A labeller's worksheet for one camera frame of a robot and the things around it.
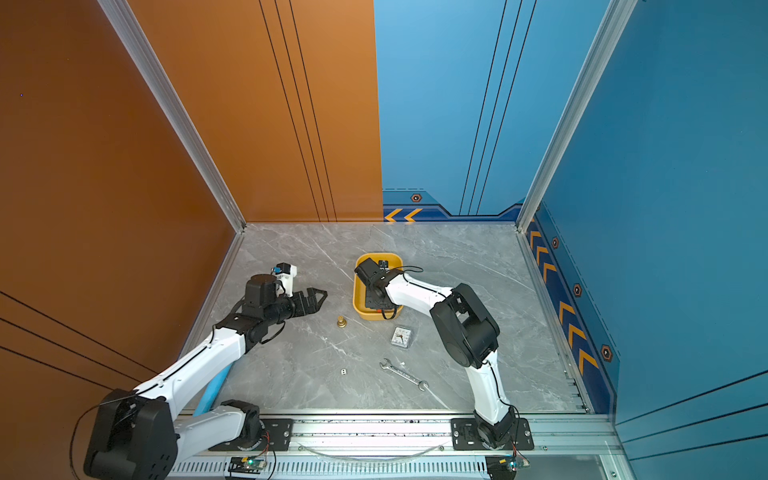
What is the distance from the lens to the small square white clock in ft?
2.90

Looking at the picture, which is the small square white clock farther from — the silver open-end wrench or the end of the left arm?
the end of the left arm

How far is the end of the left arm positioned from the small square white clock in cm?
25

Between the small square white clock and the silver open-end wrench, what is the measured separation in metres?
0.06

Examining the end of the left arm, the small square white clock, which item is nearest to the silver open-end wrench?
the small square white clock

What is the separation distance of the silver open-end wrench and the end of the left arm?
0.26 m

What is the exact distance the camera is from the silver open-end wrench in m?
0.82

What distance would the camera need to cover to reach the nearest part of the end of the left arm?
2.16 ft
